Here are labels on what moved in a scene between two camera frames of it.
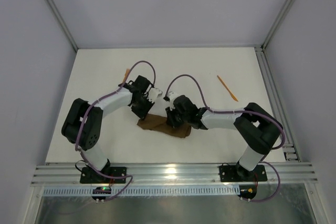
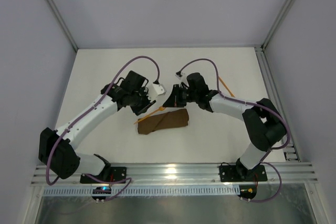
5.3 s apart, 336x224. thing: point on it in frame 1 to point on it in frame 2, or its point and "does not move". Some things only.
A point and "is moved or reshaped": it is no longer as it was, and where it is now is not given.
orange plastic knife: x=233 y=97 does not move
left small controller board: x=101 y=190 does not move
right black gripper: x=172 y=118 to x=176 y=98
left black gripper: x=143 y=109 does not move
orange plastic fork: x=126 y=73 is moved or reshaped
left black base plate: x=88 y=176 does not move
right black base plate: x=229 y=173 does not move
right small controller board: x=247 y=192 does not move
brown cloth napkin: x=159 y=123 is moved or reshaped
